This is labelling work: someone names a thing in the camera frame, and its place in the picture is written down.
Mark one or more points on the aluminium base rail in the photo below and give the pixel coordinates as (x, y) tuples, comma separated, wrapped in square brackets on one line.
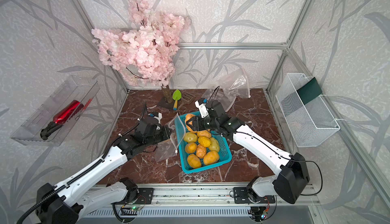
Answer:
[(216, 199)]

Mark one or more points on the teal plastic basket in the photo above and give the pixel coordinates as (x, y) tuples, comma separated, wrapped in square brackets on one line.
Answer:
[(225, 155)]

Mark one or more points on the clear zipper bag rear flat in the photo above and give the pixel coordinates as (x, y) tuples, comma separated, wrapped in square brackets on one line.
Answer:
[(226, 101)]

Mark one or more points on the large brown potato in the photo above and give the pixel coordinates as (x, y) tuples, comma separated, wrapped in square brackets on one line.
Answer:
[(211, 158)]

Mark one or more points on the clear zipper bag with dots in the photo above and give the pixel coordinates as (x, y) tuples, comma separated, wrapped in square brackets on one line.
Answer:
[(169, 148)]

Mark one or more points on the green-yellow potato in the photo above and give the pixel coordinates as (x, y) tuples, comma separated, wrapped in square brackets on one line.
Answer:
[(190, 137), (214, 145)]

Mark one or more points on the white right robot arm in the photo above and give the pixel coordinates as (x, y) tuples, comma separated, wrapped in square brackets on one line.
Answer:
[(290, 172)]

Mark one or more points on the yellow wrinkled potato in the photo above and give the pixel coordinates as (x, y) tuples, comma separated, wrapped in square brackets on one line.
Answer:
[(204, 141)]

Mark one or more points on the green-yellow potato middle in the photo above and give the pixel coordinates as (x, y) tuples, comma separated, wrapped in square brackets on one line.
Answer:
[(190, 137)]

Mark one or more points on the orange potato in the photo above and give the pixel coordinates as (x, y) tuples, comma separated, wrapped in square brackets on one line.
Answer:
[(201, 151), (191, 147)]

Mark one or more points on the clear zipper bag rear upright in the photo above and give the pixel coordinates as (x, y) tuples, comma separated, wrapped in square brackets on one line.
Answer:
[(235, 84)]

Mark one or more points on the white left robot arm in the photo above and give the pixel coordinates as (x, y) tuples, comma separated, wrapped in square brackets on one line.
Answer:
[(69, 200)]

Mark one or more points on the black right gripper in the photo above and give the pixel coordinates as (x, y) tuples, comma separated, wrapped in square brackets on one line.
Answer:
[(196, 122)]

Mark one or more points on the white wire wall basket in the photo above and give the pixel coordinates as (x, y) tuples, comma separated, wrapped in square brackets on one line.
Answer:
[(310, 124)]

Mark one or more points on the green-yellow potato right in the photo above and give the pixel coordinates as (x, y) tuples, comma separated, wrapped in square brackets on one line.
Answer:
[(214, 145)]

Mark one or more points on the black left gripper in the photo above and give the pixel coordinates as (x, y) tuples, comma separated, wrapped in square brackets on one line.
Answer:
[(164, 129)]

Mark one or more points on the dark green card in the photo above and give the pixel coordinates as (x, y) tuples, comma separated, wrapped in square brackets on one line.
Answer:
[(310, 91)]

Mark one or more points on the green toy shovel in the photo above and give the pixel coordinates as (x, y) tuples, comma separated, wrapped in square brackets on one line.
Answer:
[(176, 97)]

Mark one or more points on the pink cherry blossom tree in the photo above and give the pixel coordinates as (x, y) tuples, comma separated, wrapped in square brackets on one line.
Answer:
[(145, 54)]

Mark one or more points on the orange potato centre left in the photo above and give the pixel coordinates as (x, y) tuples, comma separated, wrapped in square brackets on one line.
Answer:
[(191, 147)]

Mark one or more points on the clear acrylic wall shelf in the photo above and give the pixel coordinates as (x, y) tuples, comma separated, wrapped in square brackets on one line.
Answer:
[(73, 88)]

